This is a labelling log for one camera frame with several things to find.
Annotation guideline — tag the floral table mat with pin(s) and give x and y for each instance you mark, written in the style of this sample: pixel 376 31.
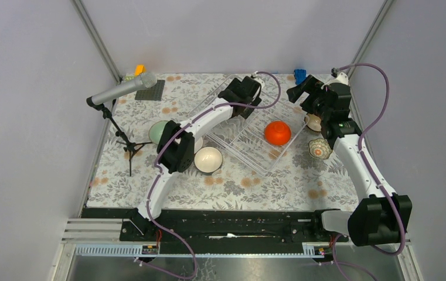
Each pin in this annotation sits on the floral table mat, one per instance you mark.
pixel 298 182

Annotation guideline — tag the blue toy brick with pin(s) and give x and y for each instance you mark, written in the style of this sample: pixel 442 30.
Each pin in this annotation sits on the blue toy brick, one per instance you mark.
pixel 300 75

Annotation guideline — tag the white flower-shaped bowl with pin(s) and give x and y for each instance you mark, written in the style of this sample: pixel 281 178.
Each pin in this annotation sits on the white flower-shaped bowl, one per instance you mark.
pixel 319 149

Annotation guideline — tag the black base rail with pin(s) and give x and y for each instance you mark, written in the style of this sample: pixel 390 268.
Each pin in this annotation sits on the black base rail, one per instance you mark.
pixel 227 232

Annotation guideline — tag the white wire dish rack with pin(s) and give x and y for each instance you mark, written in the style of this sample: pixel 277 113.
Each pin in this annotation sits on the white wire dish rack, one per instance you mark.
pixel 243 138

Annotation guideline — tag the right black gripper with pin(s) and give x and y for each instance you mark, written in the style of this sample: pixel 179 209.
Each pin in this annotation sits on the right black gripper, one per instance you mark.
pixel 293 93

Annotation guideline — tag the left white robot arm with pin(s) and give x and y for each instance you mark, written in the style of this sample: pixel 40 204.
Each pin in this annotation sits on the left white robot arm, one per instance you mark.
pixel 176 149

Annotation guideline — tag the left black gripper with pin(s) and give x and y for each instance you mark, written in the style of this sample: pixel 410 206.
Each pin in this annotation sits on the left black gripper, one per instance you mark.
pixel 253 100

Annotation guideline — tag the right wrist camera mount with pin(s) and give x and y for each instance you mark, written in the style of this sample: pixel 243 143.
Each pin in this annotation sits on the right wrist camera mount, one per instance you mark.
pixel 341 78

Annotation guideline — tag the celadon green ceramic bowl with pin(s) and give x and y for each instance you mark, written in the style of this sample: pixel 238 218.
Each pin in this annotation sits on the celadon green ceramic bowl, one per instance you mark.
pixel 156 130

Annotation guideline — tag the orange bowl white inside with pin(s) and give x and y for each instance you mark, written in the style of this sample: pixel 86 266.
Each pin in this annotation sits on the orange bowl white inside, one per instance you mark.
pixel 198 145

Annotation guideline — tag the silver microphone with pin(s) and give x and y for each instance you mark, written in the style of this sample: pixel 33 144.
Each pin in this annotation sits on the silver microphone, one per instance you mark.
pixel 143 81

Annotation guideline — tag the grey lego baseplate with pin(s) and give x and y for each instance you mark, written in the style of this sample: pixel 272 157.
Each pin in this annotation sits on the grey lego baseplate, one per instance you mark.
pixel 152 94

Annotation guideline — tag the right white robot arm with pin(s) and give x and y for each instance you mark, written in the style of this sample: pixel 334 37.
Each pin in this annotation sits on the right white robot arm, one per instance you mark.
pixel 382 215

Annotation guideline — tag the yellow toy brick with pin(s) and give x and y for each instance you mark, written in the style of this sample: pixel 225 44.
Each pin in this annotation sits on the yellow toy brick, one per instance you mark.
pixel 140 68

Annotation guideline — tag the teal square ceramic cup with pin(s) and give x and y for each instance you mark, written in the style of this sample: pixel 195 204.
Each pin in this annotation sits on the teal square ceramic cup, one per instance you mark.
pixel 208 160

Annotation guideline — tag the black bowl patterned rim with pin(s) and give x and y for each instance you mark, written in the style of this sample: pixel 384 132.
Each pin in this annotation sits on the black bowl patterned rim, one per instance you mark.
pixel 313 123

